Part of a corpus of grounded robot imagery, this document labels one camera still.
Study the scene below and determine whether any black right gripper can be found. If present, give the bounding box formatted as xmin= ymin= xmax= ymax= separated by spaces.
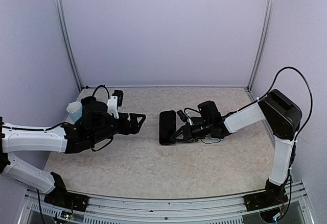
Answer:
xmin=171 ymin=118 xmax=213 ymax=142

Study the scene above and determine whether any purple edged dark phone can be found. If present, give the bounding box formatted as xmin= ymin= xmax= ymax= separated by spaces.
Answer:
xmin=190 ymin=116 xmax=203 ymax=125

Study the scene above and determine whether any aluminium front rail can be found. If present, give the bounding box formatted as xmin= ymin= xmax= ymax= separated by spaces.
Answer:
xmin=15 ymin=182 xmax=317 ymax=223

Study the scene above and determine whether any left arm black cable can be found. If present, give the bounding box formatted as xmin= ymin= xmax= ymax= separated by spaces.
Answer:
xmin=0 ymin=85 xmax=115 ymax=152

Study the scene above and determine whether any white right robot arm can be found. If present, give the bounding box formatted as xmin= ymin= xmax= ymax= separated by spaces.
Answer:
xmin=159 ymin=90 xmax=301 ymax=206

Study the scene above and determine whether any black phone case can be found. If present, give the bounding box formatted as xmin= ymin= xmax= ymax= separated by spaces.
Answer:
xmin=159 ymin=110 xmax=176 ymax=145

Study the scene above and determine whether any aluminium frame post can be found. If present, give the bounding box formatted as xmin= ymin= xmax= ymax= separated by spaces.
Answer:
xmin=247 ymin=0 xmax=274 ymax=92
xmin=55 ymin=0 xmax=83 ymax=92

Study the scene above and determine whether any left aluminium frame post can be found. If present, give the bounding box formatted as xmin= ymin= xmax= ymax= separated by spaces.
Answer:
xmin=55 ymin=0 xmax=83 ymax=92

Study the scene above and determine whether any black cup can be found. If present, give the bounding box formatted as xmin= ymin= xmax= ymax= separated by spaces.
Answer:
xmin=81 ymin=96 xmax=97 ymax=110

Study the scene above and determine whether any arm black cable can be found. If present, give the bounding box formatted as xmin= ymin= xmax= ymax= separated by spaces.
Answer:
xmin=183 ymin=66 xmax=314 ymax=184
xmin=0 ymin=85 xmax=115 ymax=152

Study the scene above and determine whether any right aluminium frame post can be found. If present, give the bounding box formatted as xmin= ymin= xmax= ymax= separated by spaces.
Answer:
xmin=247 ymin=0 xmax=274 ymax=92

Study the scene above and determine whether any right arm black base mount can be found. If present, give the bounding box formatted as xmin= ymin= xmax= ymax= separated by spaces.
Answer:
xmin=243 ymin=179 xmax=289 ymax=211

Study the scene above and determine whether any light blue white cup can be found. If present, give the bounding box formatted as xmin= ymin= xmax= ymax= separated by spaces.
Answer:
xmin=66 ymin=102 xmax=82 ymax=122

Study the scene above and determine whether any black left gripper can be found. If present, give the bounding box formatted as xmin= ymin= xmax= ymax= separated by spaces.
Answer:
xmin=90 ymin=112 xmax=146 ymax=144

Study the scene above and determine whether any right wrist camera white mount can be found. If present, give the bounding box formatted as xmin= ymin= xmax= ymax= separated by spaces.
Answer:
xmin=184 ymin=112 xmax=194 ymax=125

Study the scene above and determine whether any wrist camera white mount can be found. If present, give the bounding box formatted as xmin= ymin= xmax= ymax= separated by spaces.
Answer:
xmin=107 ymin=96 xmax=119 ymax=119
xmin=184 ymin=112 xmax=194 ymax=125

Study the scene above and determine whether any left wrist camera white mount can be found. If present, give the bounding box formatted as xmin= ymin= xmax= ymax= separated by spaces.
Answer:
xmin=107 ymin=96 xmax=119 ymax=119

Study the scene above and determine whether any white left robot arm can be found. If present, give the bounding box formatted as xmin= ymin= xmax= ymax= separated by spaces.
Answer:
xmin=1 ymin=113 xmax=146 ymax=206

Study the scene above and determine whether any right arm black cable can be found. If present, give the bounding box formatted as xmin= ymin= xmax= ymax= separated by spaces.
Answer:
xmin=183 ymin=66 xmax=314 ymax=184

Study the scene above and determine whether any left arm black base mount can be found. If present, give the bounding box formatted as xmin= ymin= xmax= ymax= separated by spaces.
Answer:
xmin=44 ymin=172 xmax=89 ymax=212

